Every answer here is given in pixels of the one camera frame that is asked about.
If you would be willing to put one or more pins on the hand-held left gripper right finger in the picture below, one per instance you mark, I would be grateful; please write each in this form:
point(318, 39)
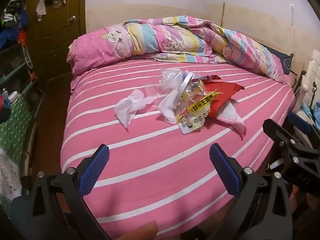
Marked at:
point(223, 170)

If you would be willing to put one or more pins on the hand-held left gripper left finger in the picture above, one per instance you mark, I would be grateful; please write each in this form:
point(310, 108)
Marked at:
point(95, 170)

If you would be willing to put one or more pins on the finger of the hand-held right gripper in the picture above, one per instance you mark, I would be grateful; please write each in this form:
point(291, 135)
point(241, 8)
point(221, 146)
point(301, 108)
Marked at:
point(287, 145)
point(298, 123)

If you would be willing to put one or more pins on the yellow clear snack wrapper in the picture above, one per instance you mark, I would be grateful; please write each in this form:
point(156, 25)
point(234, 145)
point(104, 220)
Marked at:
point(195, 110)

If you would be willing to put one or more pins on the red cloth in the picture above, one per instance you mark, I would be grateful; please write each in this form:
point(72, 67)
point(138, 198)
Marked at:
point(225, 90)

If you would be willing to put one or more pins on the clear plastic bag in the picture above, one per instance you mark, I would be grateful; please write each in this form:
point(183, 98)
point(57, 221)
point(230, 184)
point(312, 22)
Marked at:
point(170, 80)

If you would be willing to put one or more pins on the person's left hand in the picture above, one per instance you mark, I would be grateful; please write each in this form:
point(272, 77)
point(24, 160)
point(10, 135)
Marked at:
point(137, 232)

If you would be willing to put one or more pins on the light blue clothes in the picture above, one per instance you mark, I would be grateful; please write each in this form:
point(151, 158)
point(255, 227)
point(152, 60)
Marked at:
point(313, 115)

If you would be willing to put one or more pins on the black rod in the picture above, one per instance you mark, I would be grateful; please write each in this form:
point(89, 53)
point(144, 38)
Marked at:
point(312, 95)

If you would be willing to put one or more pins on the white pink-edged cloth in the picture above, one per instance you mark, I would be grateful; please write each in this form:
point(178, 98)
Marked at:
point(232, 117)

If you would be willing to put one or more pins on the white padded office chair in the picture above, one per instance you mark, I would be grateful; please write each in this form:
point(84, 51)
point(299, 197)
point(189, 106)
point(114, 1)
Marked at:
point(313, 72)

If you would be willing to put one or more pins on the pink striped bed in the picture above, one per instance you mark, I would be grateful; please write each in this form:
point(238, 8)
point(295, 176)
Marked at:
point(150, 167)

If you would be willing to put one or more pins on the dark blue pillow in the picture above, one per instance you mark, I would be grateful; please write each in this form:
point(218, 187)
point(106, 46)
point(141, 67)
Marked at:
point(282, 60)

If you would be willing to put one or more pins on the white lace cloth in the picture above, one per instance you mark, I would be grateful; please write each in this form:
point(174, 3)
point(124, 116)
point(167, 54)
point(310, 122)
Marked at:
point(8, 175)

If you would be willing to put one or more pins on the green dotted cloth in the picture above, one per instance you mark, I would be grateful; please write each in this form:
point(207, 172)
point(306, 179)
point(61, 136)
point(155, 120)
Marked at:
point(15, 125)

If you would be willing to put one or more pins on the pink cartoon pillow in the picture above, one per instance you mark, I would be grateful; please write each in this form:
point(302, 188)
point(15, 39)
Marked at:
point(95, 50)

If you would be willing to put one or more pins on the cluttered storage shelf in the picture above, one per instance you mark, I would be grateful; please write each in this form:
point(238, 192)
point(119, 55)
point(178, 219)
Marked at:
point(15, 67)

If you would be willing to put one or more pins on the brown wooden door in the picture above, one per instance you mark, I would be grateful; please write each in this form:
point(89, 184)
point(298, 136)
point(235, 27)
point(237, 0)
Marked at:
point(57, 42)

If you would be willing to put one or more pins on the pastel striped cartoon quilt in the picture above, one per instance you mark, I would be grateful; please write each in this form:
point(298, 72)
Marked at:
point(175, 37)

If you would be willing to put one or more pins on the dark blue clothes pile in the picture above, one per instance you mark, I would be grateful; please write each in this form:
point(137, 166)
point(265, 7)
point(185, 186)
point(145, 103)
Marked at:
point(12, 30)

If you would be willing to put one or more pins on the white hanging cloth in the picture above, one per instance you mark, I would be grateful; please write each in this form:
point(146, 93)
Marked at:
point(40, 8)

